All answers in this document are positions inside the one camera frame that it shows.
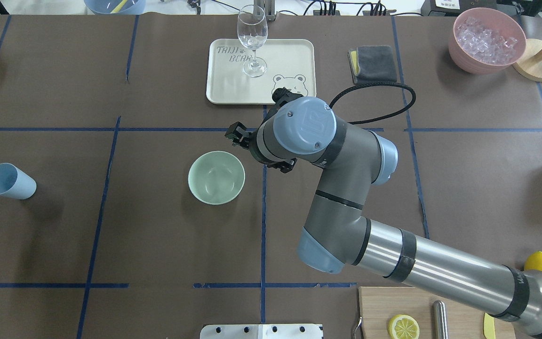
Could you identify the yellow lemon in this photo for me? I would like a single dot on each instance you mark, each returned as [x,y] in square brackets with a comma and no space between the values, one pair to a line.
[534,262]

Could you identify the aluminium frame post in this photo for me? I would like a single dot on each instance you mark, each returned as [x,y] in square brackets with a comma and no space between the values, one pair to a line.
[269,7]

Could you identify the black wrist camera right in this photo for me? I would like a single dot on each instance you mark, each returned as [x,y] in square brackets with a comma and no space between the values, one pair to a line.
[282,96]

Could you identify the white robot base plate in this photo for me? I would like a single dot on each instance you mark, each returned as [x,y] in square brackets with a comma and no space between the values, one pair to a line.
[263,331]

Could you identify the pink bowl with ice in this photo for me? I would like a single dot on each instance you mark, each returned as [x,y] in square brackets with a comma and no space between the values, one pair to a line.
[484,41]

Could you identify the lemon half slice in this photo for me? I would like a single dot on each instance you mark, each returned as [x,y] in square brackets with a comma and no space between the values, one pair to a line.
[403,326]

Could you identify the blue bowl at edge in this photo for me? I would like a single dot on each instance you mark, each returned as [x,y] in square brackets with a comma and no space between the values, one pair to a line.
[116,7]

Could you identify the yellow plastic knife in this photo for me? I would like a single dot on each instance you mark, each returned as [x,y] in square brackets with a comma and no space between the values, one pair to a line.
[488,326]

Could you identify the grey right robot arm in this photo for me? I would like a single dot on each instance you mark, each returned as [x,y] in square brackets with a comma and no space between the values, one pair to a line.
[467,172]

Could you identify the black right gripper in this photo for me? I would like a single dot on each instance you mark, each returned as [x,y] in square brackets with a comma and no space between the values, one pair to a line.
[236,134]

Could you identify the light green bowl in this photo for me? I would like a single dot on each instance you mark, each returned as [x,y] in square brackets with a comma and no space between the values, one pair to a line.
[216,178]

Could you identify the cream bear tray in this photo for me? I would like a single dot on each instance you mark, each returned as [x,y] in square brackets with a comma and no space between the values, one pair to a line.
[290,64]

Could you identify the light blue plastic cup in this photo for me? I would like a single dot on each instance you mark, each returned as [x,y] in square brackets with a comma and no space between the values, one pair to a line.
[14,183]

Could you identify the grey and yellow cloth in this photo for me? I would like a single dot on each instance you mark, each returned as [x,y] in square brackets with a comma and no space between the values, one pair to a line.
[372,63]

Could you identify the steel knife handle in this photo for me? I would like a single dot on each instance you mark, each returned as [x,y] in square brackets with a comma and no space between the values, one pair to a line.
[440,320]

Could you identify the clear wine glass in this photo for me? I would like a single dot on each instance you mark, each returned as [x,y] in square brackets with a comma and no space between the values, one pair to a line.
[252,32]

